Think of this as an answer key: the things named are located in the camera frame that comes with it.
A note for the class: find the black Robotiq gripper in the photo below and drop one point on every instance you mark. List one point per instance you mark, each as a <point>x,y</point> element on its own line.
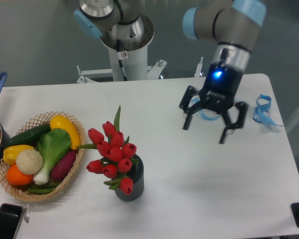
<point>217,94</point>

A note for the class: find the red tulip bouquet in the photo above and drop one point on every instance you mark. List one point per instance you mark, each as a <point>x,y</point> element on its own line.
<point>118,155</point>

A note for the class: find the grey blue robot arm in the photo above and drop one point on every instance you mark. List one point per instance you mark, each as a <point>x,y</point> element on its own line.
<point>233,24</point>

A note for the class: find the dark grey ribbed vase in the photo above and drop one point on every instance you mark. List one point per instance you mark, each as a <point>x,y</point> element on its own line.
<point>135,179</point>

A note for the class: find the blue ribbon behind gripper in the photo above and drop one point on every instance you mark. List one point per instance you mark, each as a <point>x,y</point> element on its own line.
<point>202,114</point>

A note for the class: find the blue ribbon right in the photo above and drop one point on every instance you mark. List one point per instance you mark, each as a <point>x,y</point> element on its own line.
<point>261,111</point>

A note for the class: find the green bok choy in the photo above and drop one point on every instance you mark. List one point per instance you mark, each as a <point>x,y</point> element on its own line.
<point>52,146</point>

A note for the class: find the purple sweet potato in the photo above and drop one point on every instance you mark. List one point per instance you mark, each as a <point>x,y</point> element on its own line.
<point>62,168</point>

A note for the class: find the woven wicker basket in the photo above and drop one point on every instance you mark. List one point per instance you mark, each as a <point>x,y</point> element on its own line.
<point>26,196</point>

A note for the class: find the green cucumber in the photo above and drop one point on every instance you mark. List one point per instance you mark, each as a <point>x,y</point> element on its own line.
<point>30,136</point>

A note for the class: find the green pea pods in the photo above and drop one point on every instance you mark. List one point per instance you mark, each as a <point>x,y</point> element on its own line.
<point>41,189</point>

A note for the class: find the yellow bell pepper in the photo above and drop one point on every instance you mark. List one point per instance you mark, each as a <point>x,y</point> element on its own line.
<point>10,153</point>

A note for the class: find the orange fruit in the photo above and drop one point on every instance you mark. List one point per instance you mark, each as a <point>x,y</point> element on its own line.
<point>15,177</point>

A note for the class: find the black smartphone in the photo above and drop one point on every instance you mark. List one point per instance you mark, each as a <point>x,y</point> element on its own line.
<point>10,219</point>

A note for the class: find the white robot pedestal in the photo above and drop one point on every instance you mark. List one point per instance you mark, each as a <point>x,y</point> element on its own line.
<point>127,46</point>

